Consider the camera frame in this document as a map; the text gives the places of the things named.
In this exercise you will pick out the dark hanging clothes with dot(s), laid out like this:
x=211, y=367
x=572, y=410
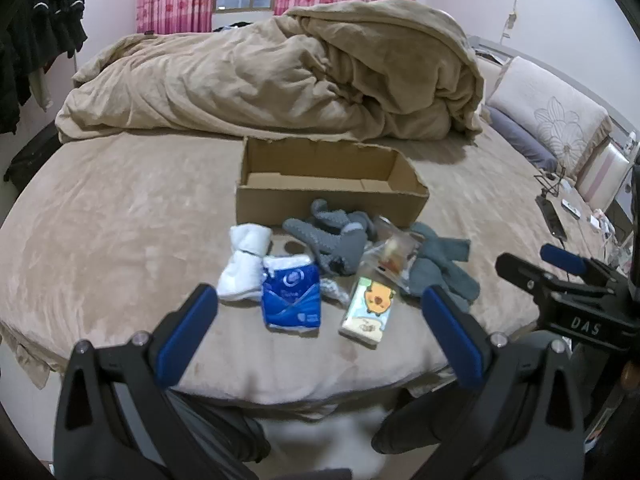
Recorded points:
x=35, y=35

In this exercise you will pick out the blue tissue packet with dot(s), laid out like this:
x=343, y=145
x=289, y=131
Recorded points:
x=291, y=295

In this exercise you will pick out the cardboard box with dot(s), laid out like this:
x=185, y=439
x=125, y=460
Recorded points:
x=320, y=205

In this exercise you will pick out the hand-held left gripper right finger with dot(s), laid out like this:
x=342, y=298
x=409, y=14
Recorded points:
x=452, y=340

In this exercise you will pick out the small white device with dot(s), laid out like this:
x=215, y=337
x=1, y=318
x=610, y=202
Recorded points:
x=571, y=208

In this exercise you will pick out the white floral pillow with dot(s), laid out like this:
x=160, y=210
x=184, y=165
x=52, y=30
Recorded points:
x=545, y=105

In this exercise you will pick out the black bag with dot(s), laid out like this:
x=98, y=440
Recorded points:
x=30, y=160

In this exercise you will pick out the person's right leg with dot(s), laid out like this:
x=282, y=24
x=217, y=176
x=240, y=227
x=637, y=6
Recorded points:
x=410, y=425

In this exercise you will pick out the bed with beige sheet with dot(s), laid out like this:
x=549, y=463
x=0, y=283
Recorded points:
x=125, y=240

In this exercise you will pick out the person's left leg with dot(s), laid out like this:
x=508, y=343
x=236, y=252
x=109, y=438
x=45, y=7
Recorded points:
x=220, y=430

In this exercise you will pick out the person's leg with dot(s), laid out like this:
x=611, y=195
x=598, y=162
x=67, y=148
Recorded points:
x=410, y=425
x=220, y=430

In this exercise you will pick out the white socks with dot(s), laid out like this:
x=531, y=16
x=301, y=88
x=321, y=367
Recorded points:
x=242, y=270

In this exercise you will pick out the beige duvet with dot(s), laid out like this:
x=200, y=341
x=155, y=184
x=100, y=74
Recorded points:
x=280, y=75

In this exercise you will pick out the grey-green socks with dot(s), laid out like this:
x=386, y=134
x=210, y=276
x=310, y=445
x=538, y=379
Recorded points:
x=440, y=265

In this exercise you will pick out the cartoon print tissue packet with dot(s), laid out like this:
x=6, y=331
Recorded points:
x=369, y=312

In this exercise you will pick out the black phone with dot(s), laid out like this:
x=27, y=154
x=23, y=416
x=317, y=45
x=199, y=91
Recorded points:
x=551, y=217

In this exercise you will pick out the white and blue knitted piece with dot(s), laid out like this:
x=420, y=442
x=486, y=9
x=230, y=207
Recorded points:
x=334, y=290

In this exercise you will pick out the pink striped cushion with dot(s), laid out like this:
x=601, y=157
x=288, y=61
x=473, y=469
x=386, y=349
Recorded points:
x=600, y=175

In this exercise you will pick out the grey-blue pillow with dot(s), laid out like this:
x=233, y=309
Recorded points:
x=520, y=137

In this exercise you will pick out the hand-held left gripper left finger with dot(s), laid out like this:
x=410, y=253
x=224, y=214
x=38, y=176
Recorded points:
x=187, y=330

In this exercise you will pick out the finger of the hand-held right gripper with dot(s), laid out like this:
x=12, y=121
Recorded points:
x=522, y=271
x=562, y=257

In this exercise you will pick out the clear plastic packet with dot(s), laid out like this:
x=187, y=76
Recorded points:
x=392, y=255

